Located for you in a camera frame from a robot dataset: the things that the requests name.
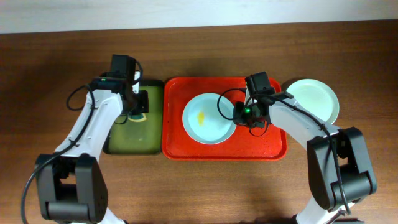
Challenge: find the black tray with green liquid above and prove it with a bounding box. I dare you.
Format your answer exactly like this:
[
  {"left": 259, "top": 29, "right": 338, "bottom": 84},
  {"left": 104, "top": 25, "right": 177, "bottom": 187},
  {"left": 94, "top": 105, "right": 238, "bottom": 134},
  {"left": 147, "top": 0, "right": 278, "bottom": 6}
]
[{"left": 103, "top": 80, "right": 164, "bottom": 155}]

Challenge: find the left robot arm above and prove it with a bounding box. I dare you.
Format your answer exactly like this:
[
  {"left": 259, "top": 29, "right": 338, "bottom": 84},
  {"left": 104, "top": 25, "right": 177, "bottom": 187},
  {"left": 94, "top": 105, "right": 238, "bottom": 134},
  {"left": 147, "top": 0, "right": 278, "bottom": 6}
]
[{"left": 32, "top": 71, "right": 142, "bottom": 223}]

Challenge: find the white plate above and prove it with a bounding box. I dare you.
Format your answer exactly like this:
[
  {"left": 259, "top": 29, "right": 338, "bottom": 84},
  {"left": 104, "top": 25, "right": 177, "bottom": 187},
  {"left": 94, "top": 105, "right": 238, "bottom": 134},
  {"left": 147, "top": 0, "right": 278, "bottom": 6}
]
[{"left": 327, "top": 100, "right": 340, "bottom": 124}]

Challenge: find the green yellow sponge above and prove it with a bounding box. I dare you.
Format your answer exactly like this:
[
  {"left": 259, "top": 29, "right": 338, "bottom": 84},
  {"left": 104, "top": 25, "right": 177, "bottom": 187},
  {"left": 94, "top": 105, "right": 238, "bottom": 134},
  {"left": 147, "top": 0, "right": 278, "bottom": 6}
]
[{"left": 128, "top": 113, "right": 147, "bottom": 123}]

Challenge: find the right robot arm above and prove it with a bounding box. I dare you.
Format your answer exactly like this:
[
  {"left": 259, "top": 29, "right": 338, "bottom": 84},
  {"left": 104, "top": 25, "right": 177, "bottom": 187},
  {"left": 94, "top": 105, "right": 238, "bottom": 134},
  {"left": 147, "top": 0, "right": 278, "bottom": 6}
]
[{"left": 233, "top": 91, "right": 377, "bottom": 223}]

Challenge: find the red plastic tray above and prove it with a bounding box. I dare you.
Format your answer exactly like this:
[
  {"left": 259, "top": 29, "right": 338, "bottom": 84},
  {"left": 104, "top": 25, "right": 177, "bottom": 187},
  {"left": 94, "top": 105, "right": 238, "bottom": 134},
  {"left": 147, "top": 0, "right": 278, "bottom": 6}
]
[{"left": 162, "top": 77, "right": 287, "bottom": 161}]

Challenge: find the light green plate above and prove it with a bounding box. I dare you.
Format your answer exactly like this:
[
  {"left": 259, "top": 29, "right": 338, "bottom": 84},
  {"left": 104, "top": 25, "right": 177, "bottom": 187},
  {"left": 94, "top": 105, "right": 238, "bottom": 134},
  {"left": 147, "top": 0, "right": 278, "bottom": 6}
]
[{"left": 287, "top": 79, "right": 338, "bottom": 122}]

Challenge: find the light blue plate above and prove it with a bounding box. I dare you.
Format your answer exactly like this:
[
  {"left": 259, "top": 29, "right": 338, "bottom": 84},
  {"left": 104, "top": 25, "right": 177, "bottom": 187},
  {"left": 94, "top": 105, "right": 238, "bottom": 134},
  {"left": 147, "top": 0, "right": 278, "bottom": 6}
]
[{"left": 182, "top": 93, "right": 236, "bottom": 145}]

